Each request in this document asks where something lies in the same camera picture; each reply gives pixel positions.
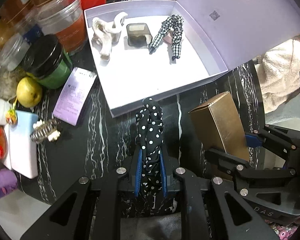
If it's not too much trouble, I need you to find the gold cardboard box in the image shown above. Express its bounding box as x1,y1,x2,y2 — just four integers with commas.
188,90,251,181

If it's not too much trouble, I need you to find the black polka dot scrunchie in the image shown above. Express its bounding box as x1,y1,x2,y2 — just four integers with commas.
135,97,164,196

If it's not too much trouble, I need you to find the black white gingham scrunchie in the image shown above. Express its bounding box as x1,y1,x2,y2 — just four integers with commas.
148,14,184,61

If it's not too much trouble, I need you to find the white pearly hair claw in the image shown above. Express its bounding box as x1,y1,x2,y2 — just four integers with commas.
92,11,128,61

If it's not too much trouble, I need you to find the pink round compact case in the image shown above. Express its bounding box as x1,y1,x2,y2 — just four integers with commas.
163,34,172,44

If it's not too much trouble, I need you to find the purple rectangular product box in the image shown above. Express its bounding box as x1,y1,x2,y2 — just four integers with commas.
53,67,97,126

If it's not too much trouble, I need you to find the pastel blue pink box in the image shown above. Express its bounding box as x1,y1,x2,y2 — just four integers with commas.
2,110,38,179

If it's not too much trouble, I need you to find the lavender open gift box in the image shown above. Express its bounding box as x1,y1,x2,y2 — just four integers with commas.
84,0,300,117

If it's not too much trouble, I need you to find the yellow pear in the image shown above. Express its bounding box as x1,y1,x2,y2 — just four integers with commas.
16,77,43,108

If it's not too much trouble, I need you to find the purple soft pouch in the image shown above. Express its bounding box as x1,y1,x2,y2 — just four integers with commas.
0,168,18,198

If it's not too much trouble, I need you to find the green jar black lid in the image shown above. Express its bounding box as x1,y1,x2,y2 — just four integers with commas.
21,34,72,89

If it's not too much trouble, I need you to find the clear jar with oats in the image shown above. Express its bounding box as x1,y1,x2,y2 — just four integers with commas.
0,64,19,101

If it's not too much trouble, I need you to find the clear jar orange label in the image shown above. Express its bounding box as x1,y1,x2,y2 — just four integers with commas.
36,0,87,55

